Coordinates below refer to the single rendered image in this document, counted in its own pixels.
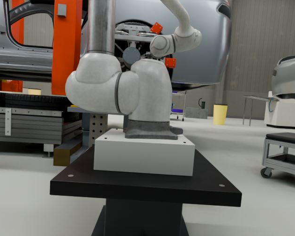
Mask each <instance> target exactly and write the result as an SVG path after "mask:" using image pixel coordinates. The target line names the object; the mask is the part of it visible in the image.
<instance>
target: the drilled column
mask: <svg viewBox="0 0 295 236"><path fill-rule="evenodd" d="M107 126H108V114H96V113H91V114H90V127H89V147H88V148H90V147H91V146H93V145H94V144H95V140H96V139H97V138H99V137H100V136H102V135H103V134H104V133H106V132H107Z"/></svg>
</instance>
